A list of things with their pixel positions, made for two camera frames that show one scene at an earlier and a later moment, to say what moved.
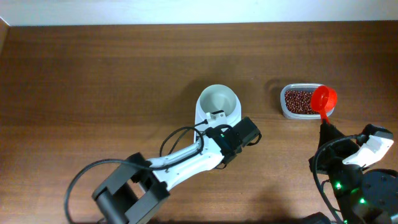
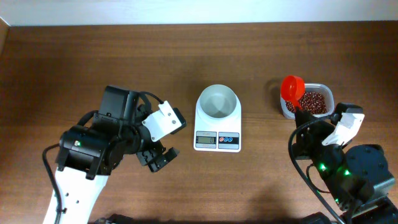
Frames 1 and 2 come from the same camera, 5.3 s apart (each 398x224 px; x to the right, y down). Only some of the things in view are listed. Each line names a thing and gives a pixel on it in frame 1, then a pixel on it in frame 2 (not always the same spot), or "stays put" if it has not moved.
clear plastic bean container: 295,101 stays put
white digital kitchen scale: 217,105 stays put
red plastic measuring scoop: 324,99 -> 292,88
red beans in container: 299,102 stays put
